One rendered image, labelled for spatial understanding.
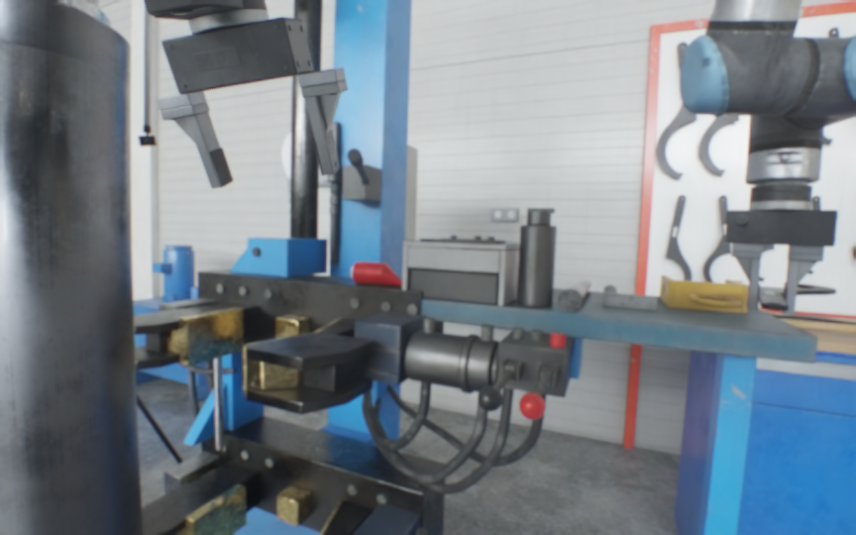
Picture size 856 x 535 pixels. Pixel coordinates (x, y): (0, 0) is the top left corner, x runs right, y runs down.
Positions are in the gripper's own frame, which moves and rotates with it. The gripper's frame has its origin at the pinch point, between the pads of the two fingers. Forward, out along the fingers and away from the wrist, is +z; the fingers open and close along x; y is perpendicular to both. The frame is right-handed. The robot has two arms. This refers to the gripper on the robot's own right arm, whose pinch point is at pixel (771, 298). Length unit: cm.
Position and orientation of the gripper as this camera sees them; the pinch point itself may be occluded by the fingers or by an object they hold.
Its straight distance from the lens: 81.4
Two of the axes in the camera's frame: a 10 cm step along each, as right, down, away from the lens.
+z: -0.3, 10.0, 0.8
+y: -6.1, 0.4, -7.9
